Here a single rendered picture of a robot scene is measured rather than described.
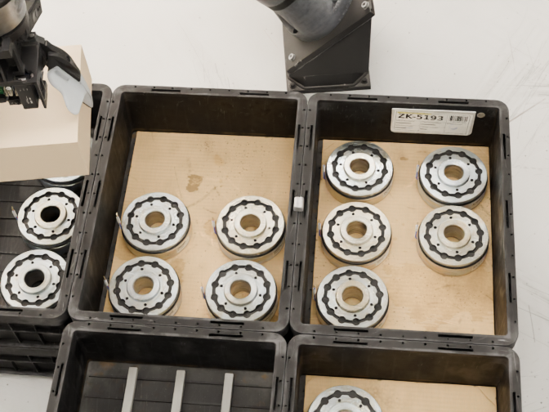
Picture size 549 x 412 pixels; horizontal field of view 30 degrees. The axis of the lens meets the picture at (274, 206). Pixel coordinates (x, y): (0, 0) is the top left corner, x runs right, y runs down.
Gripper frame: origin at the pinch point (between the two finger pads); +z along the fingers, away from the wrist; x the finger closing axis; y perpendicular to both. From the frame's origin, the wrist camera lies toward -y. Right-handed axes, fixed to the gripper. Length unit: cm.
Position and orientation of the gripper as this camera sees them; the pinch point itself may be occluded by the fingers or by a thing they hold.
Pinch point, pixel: (37, 105)
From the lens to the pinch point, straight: 139.1
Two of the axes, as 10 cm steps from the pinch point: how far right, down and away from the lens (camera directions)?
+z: 0.4, 5.2, 8.5
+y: 0.7, 8.5, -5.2
